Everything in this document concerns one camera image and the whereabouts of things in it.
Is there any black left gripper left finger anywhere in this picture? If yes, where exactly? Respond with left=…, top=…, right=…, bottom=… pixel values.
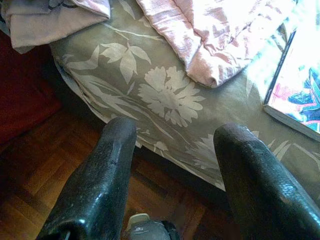
left=36, top=116, right=138, bottom=240

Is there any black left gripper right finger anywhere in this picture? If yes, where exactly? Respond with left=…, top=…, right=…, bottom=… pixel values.
left=213, top=123, right=320, bottom=240

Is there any pink cartoon print blanket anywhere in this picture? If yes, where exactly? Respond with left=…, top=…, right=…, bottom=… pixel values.
left=0, top=0, right=298, bottom=89

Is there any colourful comic magazine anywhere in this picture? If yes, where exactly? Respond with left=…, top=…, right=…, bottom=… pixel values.
left=263, top=14, right=320, bottom=143

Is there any beige floral bed sheet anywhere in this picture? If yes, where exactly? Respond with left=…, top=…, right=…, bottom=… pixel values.
left=49, top=0, right=320, bottom=201

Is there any red covered sofa mattress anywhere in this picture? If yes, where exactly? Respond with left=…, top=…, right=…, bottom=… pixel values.
left=0, top=32, right=63, bottom=151

